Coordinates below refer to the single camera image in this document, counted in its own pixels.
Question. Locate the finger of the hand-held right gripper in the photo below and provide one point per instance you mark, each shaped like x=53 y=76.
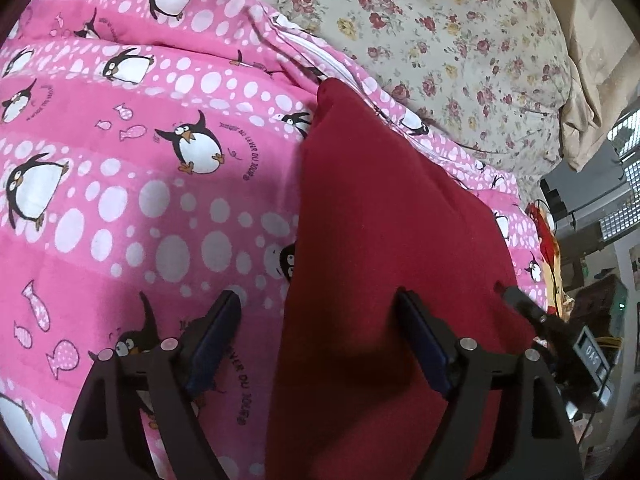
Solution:
x=522 y=305

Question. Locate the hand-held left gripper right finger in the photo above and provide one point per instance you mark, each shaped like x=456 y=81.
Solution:
x=425 y=337

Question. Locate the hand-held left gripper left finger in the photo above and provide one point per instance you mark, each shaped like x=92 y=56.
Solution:
x=216 y=342

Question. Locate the dark red garment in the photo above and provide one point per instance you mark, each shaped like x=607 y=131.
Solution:
x=380 y=220

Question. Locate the red and yellow cloth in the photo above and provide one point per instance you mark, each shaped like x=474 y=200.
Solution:
x=550 y=255

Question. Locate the pink penguin print blanket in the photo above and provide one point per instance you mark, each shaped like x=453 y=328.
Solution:
x=125 y=200

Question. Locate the beige cloth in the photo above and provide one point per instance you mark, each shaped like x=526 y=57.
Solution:
x=590 y=60

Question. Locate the floral bed sheet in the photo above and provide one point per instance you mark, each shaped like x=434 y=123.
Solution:
x=450 y=40

